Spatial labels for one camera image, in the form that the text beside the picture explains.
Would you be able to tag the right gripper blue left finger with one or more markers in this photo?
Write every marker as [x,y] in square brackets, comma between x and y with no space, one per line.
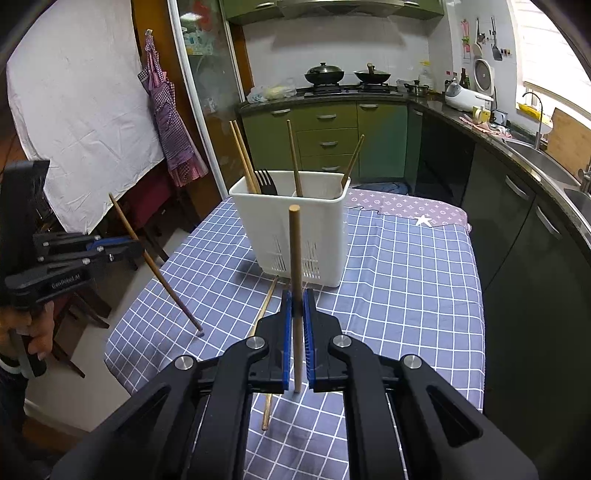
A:
[286,310]

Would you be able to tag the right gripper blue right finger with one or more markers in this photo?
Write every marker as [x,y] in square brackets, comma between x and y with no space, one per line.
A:
[309,345]

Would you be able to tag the brown chopstick group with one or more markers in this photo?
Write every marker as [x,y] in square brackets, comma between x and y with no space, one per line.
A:
[294,214]

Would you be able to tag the tan chopstick group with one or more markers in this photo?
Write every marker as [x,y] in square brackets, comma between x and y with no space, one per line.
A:
[156,271]

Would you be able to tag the black plastic fork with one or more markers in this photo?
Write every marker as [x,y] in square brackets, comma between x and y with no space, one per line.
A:
[266,183]

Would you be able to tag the light bamboo chopstick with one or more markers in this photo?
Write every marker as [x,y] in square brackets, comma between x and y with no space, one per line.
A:
[249,159]
[242,156]

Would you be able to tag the dark brown chopstick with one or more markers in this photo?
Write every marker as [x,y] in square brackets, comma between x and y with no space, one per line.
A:
[352,161]

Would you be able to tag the brown wooden chopstick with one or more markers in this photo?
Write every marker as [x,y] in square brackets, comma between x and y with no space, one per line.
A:
[293,156]

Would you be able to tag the steel kitchen sink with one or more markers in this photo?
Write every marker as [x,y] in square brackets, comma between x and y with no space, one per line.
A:
[572,187]

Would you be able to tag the left hand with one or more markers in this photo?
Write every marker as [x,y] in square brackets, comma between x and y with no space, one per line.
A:
[38,326]

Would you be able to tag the blue checkered tablecloth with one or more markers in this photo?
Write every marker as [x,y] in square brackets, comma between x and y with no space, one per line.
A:
[409,287]

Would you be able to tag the dark wooden chair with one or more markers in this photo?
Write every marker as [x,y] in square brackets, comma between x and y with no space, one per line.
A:
[140,205]

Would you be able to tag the blue floor mat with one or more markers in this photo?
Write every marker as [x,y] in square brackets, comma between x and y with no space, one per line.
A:
[400,188]

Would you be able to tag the green lower cabinets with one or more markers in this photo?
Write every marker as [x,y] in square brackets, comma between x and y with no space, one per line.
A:
[324,138]

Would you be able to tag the purple apron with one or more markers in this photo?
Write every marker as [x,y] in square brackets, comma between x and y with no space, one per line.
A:
[183,160]

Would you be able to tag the white hanging sheet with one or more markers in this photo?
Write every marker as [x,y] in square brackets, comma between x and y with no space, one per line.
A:
[76,101]

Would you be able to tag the plastic bag on counter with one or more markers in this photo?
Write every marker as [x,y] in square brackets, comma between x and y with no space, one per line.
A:
[280,91]

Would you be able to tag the black wok with lid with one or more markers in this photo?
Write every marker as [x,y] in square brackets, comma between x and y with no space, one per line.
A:
[324,74]

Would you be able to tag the black wok right burner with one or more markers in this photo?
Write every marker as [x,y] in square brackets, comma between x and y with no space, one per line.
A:
[372,76]

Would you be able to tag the glass sliding door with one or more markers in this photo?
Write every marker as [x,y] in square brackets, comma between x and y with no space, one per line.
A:
[210,74]

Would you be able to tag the white rice cooker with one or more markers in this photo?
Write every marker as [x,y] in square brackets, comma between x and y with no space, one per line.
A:
[466,100]

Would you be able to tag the steel range hood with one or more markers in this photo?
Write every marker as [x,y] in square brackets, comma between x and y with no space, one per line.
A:
[375,8]

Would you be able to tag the wooden cutting board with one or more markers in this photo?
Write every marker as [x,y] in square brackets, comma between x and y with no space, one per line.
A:
[569,142]

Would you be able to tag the round white wall appliance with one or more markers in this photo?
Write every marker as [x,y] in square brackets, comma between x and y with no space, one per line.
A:
[484,77]

